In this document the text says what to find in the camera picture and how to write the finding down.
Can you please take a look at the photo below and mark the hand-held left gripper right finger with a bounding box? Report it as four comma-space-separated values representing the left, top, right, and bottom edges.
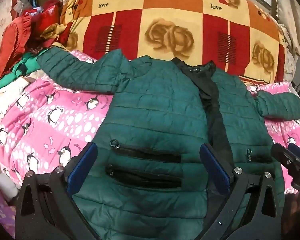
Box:
200, 143, 283, 240

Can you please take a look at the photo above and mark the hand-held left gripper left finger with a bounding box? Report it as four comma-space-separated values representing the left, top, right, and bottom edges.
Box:
15, 141, 99, 240

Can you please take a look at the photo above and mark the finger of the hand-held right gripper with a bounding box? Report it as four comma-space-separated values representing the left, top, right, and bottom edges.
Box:
287, 142, 300, 161
270, 143, 299, 172

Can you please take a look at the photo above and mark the green quilted puffer jacket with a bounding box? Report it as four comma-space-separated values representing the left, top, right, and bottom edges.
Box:
36, 47, 300, 240

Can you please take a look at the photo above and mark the person's right hand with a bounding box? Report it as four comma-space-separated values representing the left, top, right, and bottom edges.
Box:
286, 192, 300, 232

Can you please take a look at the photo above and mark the pink penguin print blanket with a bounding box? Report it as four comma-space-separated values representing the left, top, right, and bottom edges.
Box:
0, 50, 300, 240

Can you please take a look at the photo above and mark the white plastic object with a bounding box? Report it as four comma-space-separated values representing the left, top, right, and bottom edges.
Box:
0, 174, 18, 202

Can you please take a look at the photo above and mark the purple floral mat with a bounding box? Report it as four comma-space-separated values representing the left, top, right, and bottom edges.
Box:
0, 177, 17, 239

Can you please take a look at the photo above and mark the green cloth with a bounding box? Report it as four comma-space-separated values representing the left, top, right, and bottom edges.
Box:
0, 52, 40, 96

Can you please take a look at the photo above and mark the white floral pillow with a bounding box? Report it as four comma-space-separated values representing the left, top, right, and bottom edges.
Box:
275, 0, 300, 82

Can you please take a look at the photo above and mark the red clothing pile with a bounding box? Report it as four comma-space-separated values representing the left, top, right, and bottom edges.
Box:
0, 1, 65, 78

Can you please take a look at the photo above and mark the rose print checkered quilt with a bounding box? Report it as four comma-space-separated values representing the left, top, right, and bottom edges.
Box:
60, 0, 288, 84

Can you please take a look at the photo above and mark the pale floral cloth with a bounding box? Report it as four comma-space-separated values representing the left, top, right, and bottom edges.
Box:
0, 0, 24, 55

